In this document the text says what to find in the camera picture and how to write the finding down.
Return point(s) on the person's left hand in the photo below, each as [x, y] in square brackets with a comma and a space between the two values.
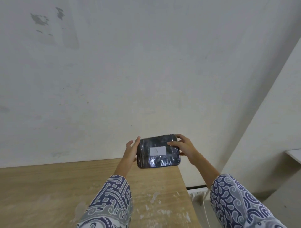
[130, 152]

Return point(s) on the person's right hand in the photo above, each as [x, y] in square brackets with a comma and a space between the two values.
[187, 149]

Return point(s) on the person's left thumb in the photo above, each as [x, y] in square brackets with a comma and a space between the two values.
[137, 141]

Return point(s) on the person's right thumb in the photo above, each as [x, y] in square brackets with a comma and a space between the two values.
[173, 143]

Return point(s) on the black package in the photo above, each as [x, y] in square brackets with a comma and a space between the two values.
[158, 157]

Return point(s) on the person's right forearm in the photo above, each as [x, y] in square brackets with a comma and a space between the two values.
[232, 197]

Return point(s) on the person's left forearm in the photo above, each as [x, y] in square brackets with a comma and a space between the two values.
[110, 199]

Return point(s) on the white power strip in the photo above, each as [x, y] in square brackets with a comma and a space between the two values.
[197, 195]

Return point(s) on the white shelf board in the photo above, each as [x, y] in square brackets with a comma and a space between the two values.
[294, 155]

